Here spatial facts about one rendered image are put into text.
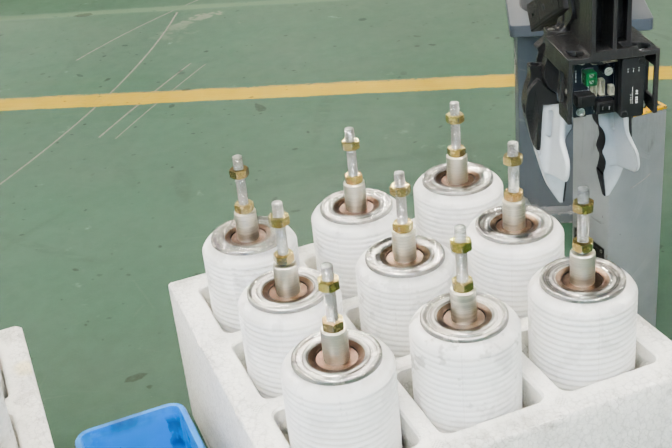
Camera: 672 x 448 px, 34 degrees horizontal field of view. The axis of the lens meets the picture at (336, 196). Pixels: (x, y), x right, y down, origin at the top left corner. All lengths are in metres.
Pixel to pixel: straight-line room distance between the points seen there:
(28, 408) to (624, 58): 0.60
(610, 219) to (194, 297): 0.45
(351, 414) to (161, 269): 0.74
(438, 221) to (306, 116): 0.90
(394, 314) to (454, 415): 0.12
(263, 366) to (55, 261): 0.71
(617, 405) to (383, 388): 0.21
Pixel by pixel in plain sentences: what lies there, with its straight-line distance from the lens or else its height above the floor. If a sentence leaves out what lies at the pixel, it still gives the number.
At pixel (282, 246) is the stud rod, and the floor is 0.30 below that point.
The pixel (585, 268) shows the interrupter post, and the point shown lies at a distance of 0.98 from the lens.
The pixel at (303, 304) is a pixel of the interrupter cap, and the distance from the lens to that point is 0.97.
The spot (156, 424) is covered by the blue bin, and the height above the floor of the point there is 0.10.
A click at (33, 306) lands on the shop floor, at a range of 1.56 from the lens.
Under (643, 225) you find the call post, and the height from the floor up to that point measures 0.18.
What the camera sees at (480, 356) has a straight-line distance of 0.91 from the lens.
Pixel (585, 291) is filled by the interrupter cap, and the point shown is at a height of 0.25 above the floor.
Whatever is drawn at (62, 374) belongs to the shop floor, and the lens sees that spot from 1.41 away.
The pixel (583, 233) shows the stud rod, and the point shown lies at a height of 0.30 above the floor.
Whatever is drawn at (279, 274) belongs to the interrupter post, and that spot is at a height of 0.28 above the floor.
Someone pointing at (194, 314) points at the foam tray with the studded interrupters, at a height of 0.18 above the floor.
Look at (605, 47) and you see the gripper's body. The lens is 0.84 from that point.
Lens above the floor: 0.77
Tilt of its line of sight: 27 degrees down
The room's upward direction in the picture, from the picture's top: 6 degrees counter-clockwise
